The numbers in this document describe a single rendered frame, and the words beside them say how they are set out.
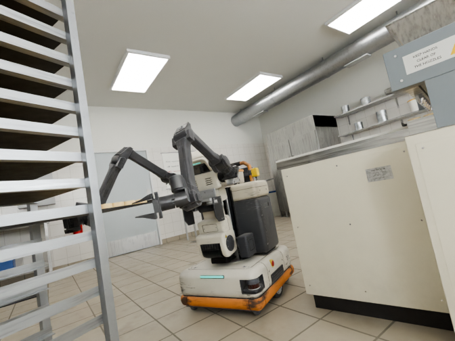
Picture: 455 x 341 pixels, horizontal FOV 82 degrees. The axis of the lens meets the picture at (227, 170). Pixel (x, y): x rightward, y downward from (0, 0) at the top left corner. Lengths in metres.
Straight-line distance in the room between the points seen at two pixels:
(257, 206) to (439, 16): 1.35
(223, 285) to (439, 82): 1.47
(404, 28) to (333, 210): 0.88
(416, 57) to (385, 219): 0.71
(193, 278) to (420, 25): 1.79
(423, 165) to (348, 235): 0.53
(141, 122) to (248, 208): 4.56
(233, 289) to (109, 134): 4.68
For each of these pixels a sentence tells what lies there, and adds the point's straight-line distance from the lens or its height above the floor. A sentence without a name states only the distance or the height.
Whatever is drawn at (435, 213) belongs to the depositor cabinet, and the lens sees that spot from 1.23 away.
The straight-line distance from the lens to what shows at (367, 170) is 1.45.
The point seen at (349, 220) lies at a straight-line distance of 1.51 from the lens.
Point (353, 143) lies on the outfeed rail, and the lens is 1.48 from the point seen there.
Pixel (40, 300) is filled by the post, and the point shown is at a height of 0.46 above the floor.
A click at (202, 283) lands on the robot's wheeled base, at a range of 1.87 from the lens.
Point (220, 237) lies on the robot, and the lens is 1.73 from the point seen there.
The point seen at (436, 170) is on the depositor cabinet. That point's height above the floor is 0.69.
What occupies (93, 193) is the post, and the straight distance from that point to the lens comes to 0.99.
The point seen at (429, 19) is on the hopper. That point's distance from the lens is 1.41.
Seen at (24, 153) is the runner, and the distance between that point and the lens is 0.96.
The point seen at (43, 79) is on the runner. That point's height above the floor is 1.22.
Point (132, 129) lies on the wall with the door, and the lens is 6.02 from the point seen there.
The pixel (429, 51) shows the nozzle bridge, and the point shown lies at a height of 1.12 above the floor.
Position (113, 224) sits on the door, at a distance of 5.63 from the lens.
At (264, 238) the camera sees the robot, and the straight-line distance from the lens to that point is 1.92.
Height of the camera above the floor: 0.74
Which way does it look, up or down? 6 degrees up
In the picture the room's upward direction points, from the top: 11 degrees counter-clockwise
